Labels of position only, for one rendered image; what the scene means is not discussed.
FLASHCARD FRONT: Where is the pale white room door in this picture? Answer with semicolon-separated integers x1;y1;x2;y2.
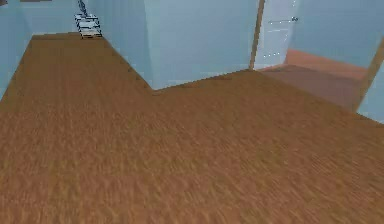
253;0;302;70

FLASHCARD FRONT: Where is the black white shelf rack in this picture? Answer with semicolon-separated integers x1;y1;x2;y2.
73;0;104;40

